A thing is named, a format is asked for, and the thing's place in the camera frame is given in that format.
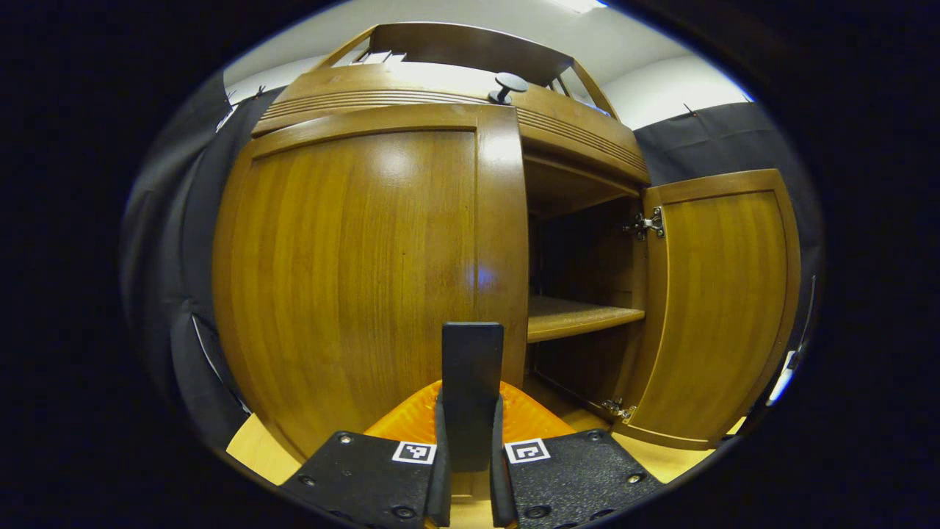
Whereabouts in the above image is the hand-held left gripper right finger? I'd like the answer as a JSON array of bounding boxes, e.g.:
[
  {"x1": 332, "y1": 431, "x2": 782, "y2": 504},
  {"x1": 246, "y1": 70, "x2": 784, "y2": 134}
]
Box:
[{"x1": 491, "y1": 382, "x2": 665, "y2": 529}]

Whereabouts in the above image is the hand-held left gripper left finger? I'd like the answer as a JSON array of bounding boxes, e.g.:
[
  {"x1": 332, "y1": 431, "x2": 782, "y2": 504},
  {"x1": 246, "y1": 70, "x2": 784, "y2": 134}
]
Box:
[{"x1": 279, "y1": 380, "x2": 450, "y2": 529}]

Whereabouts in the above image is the black backdrop cloth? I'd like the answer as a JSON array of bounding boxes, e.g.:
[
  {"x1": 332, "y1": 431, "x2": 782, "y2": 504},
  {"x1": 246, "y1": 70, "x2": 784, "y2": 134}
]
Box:
[{"x1": 121, "y1": 70, "x2": 823, "y2": 442}]

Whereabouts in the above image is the wooden double-door shoe cabinet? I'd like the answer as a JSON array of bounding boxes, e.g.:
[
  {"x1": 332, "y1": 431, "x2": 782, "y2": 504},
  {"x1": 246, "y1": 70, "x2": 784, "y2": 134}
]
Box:
[{"x1": 250, "y1": 22, "x2": 651, "y2": 442}]

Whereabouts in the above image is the wooden cabinet drawer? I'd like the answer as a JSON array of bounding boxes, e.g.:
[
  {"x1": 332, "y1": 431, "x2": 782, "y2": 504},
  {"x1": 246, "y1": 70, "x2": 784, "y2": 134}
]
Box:
[{"x1": 252, "y1": 62, "x2": 651, "y2": 184}]

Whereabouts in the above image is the round black drawer knob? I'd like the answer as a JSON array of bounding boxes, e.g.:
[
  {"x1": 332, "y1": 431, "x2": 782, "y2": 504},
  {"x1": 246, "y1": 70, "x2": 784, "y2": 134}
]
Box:
[{"x1": 488, "y1": 72, "x2": 529, "y2": 105}]

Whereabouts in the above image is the black door handle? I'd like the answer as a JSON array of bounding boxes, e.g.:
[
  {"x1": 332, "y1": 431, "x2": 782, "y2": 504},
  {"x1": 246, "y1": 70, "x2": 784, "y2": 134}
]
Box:
[{"x1": 441, "y1": 322, "x2": 505, "y2": 472}]

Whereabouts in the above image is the wooden inner shelf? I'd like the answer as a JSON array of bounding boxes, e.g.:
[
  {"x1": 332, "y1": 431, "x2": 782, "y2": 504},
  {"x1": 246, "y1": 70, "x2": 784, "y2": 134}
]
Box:
[{"x1": 527, "y1": 295, "x2": 646, "y2": 344}]

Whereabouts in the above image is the wooden cabinet door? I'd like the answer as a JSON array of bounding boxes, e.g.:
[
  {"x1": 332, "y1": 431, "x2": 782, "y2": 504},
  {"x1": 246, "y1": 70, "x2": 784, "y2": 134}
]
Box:
[
  {"x1": 617, "y1": 169, "x2": 801, "y2": 450},
  {"x1": 211, "y1": 103, "x2": 529, "y2": 464}
]

